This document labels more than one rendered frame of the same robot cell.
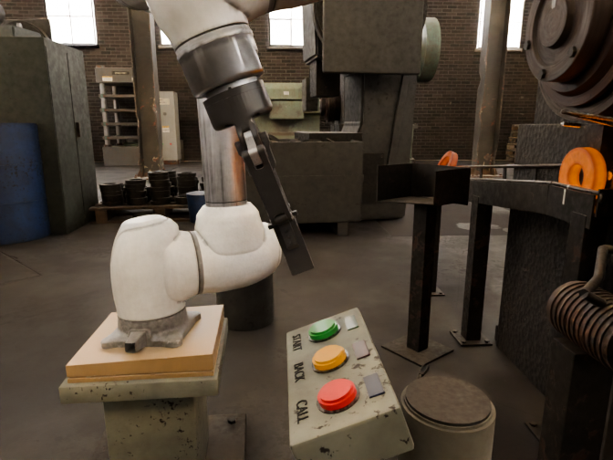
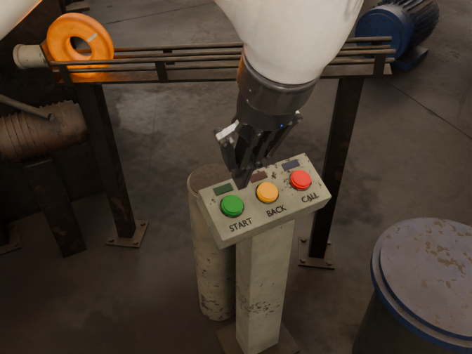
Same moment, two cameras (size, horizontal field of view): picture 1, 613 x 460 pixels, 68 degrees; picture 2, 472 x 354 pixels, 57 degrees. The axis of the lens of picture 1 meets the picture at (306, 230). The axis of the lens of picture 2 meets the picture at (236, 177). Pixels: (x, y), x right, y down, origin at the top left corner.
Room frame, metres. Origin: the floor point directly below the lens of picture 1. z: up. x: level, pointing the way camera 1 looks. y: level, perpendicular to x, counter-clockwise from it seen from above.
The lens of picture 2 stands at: (0.78, 0.48, 1.18)
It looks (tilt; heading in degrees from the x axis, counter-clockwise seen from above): 43 degrees down; 246
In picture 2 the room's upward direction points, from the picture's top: straight up
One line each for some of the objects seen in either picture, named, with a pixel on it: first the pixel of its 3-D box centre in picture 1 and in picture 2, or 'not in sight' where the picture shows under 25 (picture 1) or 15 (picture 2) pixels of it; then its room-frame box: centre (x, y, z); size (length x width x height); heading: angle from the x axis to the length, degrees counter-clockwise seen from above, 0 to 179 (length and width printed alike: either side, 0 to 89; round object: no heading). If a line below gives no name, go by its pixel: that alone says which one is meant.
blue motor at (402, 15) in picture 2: not in sight; (402, 24); (-1.01, -1.27, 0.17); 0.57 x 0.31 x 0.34; 23
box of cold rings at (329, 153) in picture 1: (293, 181); not in sight; (3.92, 0.12, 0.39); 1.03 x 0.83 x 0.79; 97
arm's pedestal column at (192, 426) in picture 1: (161, 418); not in sight; (1.01, 0.36, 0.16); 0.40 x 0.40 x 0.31; 6
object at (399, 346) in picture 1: (418, 260); not in sight; (1.69, -0.43, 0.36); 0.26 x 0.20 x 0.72; 38
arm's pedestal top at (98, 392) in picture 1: (156, 354); not in sight; (1.01, 0.36, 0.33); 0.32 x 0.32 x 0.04; 6
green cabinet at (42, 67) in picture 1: (49, 139); not in sight; (3.95, 2.17, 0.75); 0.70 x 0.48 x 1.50; 3
